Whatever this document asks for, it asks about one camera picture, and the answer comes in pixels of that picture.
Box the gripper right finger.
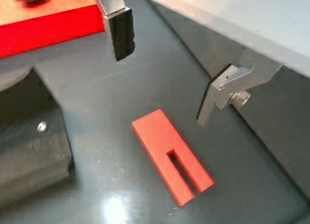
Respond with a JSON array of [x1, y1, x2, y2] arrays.
[[198, 50, 282, 125]]

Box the black curved holder stand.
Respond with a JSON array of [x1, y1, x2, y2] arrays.
[[0, 68, 72, 208]]

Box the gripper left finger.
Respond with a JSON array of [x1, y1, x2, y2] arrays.
[[96, 0, 136, 61]]

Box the red double-square object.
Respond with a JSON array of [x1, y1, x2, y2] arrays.
[[132, 109, 214, 206]]

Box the red peg board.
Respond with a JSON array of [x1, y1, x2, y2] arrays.
[[0, 0, 104, 59]]

